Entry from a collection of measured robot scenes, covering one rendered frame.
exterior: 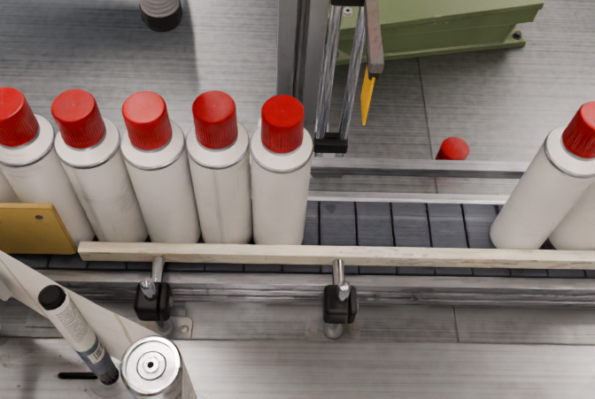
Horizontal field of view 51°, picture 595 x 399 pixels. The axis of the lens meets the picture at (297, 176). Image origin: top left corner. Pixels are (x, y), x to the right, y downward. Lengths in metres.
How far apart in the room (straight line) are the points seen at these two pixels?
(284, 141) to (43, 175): 0.20
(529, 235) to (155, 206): 0.35
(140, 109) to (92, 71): 0.39
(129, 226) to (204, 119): 0.18
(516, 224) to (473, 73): 0.31
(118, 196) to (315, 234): 0.21
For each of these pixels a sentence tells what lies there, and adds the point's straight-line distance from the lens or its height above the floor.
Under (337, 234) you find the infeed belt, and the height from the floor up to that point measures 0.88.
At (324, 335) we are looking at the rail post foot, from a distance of 0.66.
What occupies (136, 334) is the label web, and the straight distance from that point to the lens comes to 0.45.
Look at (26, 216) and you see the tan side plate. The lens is 0.59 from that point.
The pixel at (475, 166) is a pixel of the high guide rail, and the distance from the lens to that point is 0.63.
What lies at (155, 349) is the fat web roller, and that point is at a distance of 0.42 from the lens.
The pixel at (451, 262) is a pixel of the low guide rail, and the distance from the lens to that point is 0.63.
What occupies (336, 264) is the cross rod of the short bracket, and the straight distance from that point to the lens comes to 0.61.
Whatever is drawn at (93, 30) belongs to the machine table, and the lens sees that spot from 0.93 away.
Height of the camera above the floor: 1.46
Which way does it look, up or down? 57 degrees down
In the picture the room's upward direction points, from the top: 5 degrees clockwise
